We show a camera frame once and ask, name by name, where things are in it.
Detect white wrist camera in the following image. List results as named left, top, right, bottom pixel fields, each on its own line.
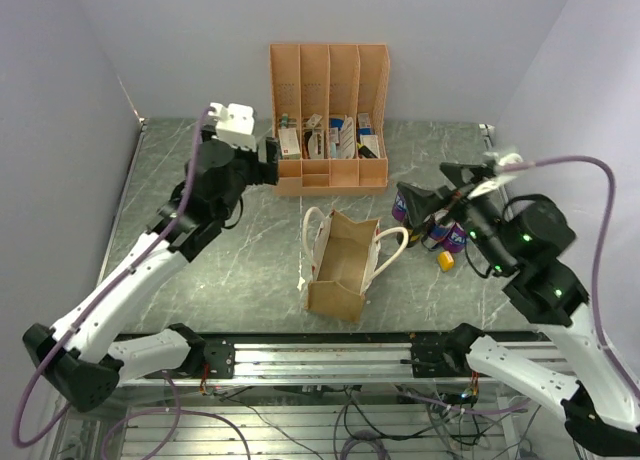
left=209, top=102, right=257, bottom=152
left=468, top=149, right=523, bottom=199

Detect loose cables under table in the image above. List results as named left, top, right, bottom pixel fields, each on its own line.
left=99, top=379, right=551, bottom=460

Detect purple soda can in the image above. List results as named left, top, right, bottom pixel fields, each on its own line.
left=442, top=222, right=467, bottom=254
left=391, top=190, right=407, bottom=224

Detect white box black item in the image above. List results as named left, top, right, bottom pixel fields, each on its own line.
left=357, top=112, right=381, bottom=159

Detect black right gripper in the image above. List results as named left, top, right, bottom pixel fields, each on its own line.
left=397, top=161, right=516, bottom=274

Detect orange plastic file organizer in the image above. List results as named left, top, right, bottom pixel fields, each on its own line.
left=269, top=43, right=391, bottom=196

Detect red cola can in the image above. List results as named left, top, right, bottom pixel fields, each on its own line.
left=423, top=210, right=455, bottom=251

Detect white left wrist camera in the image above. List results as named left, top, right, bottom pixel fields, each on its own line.
left=209, top=102, right=257, bottom=152

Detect aluminium frame rail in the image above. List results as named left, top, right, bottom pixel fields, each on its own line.
left=114, top=337, right=581, bottom=386

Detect white red box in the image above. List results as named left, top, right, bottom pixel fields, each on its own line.
left=278, top=128, right=302, bottom=160

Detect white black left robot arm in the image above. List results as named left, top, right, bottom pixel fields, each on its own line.
left=23, top=126, right=280, bottom=413

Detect black yellow beverage can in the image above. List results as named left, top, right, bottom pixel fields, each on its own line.
left=407, top=224, right=428, bottom=248

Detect brown canvas bag white handles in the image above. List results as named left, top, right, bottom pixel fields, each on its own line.
left=301, top=206, right=410, bottom=323

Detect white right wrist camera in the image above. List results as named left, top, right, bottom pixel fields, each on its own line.
left=468, top=149, right=523, bottom=199

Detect white blue packet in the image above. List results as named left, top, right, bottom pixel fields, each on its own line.
left=329, top=117, right=356, bottom=160

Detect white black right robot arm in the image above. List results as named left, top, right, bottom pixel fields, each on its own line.
left=397, top=159, right=639, bottom=457

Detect small yellow block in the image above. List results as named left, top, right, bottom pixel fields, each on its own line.
left=437, top=250, right=455, bottom=272

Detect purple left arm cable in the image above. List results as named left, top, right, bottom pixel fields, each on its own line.
left=10, top=105, right=216, bottom=449

